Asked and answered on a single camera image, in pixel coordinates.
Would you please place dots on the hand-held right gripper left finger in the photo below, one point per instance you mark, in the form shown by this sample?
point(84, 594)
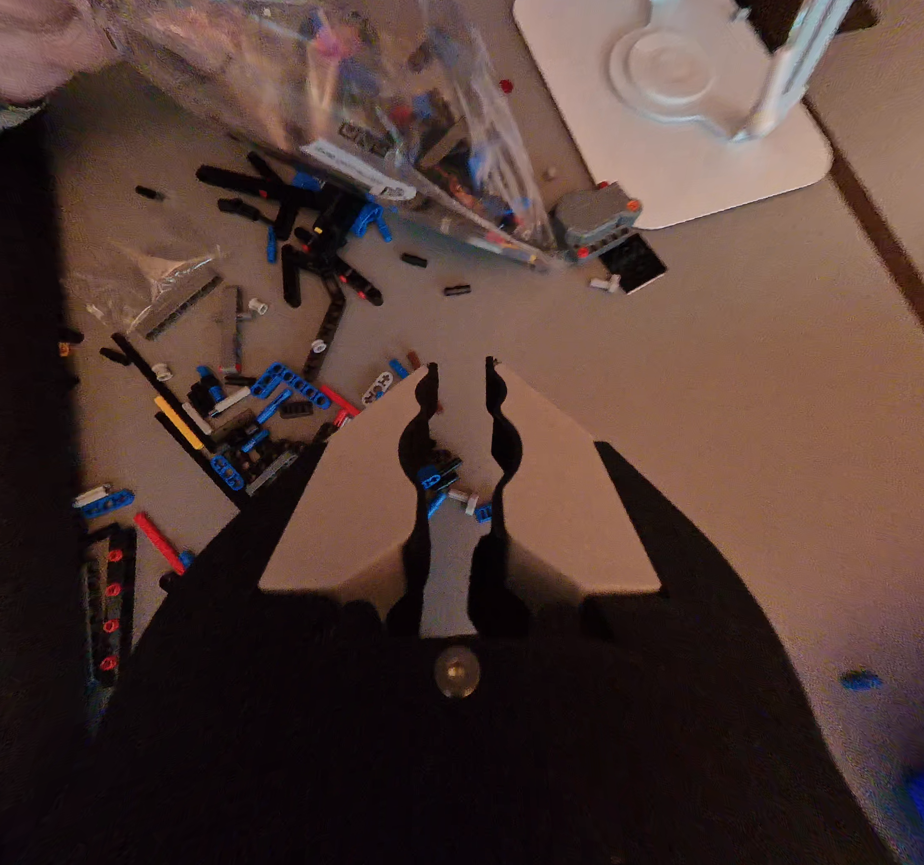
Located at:
point(347, 519)

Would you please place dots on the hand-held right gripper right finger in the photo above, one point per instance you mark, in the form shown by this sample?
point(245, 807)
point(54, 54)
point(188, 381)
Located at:
point(578, 519)

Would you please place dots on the pile of toy building pieces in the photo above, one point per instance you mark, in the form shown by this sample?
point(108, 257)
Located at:
point(311, 353)

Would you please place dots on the clear plastic bag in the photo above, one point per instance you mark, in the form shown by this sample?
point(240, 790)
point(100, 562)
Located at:
point(390, 100)
point(145, 276)

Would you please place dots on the grey desk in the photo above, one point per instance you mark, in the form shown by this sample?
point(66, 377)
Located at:
point(751, 418)

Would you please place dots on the person's left hand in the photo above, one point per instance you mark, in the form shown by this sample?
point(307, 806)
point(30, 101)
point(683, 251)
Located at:
point(51, 21)

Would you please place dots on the yellow toy beam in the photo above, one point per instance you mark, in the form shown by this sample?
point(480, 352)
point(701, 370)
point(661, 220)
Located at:
point(181, 422)

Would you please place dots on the black studded toy plate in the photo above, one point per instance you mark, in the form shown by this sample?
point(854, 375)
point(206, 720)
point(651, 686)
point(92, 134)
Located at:
point(640, 265)

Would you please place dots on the grey toy motor block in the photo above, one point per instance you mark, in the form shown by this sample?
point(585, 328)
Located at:
point(595, 216)

